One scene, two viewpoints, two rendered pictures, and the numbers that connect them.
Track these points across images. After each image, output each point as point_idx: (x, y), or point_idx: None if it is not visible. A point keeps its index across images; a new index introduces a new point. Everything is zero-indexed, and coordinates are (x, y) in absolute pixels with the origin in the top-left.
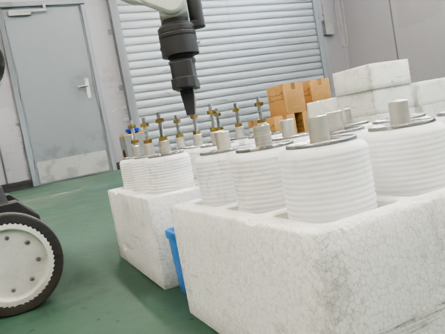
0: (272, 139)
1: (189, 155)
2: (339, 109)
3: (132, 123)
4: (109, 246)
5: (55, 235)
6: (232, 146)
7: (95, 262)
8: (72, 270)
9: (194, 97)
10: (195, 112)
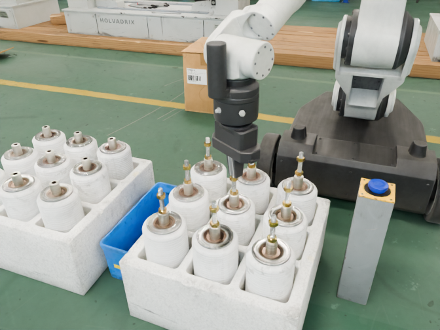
0: (93, 160)
1: (194, 178)
2: (57, 182)
3: (299, 156)
4: (389, 268)
5: (256, 165)
6: (114, 152)
7: (329, 236)
8: (329, 222)
9: (227, 160)
10: (228, 173)
